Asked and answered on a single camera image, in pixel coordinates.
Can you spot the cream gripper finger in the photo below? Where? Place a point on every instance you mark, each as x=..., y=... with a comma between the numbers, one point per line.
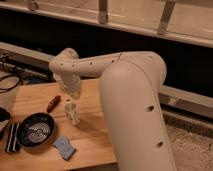
x=76, y=95

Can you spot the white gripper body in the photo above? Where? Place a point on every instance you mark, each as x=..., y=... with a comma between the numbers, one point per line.
x=71, y=83

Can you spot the small clear plastic bottle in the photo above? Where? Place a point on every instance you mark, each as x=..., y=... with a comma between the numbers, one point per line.
x=71, y=111

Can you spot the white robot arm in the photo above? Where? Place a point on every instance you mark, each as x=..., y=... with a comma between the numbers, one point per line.
x=129, y=85

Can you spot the dark red sausage toy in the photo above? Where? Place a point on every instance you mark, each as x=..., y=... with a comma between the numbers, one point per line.
x=53, y=103

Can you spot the wooden cutting board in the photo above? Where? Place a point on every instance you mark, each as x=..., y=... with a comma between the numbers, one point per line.
x=90, y=138

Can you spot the blue sponge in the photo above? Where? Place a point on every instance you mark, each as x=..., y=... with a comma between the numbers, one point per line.
x=65, y=148

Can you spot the dark patterned bowl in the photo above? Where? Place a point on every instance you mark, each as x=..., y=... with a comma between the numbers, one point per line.
x=35, y=130

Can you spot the black object at left edge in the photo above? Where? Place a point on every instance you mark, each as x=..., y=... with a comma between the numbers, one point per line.
x=4, y=120

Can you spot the black striped block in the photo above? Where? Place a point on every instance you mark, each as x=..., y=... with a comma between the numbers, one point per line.
x=12, y=144

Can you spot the middle metal bracket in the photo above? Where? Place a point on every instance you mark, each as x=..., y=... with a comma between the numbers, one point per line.
x=103, y=11

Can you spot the metal bracket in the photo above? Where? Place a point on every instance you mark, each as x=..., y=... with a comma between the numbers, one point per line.
x=103, y=11
x=166, y=15

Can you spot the right metal bracket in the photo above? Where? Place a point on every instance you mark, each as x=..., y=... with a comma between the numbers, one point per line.
x=166, y=15

